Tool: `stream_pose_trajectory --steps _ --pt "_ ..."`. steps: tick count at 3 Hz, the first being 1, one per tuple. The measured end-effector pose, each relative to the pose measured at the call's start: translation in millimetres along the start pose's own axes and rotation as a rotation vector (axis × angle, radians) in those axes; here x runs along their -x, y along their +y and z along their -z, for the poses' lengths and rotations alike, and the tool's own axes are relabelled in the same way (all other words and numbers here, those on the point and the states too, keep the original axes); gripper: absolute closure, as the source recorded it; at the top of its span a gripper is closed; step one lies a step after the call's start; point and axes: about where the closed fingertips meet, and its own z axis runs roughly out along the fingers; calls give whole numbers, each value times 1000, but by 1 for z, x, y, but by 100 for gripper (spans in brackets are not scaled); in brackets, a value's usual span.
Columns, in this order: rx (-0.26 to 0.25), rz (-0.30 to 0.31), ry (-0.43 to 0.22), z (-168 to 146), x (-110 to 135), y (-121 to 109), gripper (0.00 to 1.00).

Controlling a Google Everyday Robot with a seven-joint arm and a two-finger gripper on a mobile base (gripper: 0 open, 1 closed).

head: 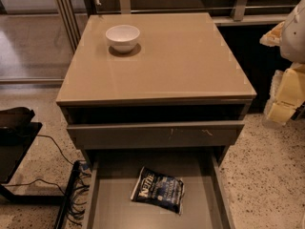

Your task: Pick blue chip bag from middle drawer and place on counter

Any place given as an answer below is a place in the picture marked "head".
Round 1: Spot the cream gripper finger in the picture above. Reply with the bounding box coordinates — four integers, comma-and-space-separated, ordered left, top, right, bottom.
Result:
266, 102, 295, 125
259, 21, 284, 47

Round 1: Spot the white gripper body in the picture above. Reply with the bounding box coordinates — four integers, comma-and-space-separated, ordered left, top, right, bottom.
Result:
275, 63, 305, 110

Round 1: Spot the blue Kettle chip bag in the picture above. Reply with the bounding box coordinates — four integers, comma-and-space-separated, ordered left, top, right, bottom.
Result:
131, 167, 184, 215

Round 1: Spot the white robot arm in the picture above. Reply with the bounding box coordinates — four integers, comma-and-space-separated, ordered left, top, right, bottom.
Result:
259, 0, 305, 125

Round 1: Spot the top drawer front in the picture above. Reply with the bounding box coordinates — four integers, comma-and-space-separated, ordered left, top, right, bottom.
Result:
67, 121, 244, 150

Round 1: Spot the taupe drawer cabinet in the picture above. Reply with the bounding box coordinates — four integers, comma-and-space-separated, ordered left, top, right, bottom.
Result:
55, 12, 257, 229

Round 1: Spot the open middle drawer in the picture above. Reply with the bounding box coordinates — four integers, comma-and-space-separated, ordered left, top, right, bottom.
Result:
82, 150, 235, 229

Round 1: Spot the white ceramic bowl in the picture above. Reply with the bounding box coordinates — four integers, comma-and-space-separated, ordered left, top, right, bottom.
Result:
105, 25, 140, 53

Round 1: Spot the black power strip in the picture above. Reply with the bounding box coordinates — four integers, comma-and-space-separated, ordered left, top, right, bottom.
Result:
53, 161, 80, 229

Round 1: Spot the black side table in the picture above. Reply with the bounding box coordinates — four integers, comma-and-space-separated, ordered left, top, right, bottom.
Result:
0, 107, 64, 205

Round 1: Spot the metal railing frame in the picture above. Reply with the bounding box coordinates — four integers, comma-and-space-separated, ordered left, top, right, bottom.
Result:
55, 0, 300, 48

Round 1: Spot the black cable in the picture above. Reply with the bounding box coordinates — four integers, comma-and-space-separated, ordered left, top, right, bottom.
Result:
36, 134, 75, 166

